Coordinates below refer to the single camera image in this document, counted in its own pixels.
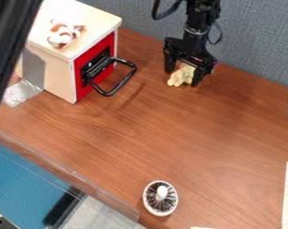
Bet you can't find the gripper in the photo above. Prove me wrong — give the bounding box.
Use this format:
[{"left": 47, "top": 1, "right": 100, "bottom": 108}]
[{"left": 162, "top": 27, "right": 218, "bottom": 88}]

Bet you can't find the yellow toy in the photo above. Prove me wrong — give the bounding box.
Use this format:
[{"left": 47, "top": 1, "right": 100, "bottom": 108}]
[{"left": 166, "top": 63, "right": 197, "bottom": 88}]

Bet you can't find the white and brown toy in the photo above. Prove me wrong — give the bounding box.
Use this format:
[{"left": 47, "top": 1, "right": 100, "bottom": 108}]
[{"left": 46, "top": 19, "right": 89, "bottom": 50}]

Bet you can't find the white cabinet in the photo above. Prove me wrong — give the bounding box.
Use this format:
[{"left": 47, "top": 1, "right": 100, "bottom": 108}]
[{"left": 13, "top": 0, "right": 124, "bottom": 105}]

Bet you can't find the white toy mushroom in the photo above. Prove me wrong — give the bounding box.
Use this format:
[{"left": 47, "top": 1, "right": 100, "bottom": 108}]
[{"left": 141, "top": 179, "right": 182, "bottom": 217}]

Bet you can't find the black pole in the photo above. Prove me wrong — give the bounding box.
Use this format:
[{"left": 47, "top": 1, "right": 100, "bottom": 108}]
[{"left": 0, "top": 0, "right": 46, "bottom": 116}]

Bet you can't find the red drawer with black handle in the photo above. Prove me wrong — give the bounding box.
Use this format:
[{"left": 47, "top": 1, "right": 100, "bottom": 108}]
[{"left": 72, "top": 30, "right": 139, "bottom": 103}]

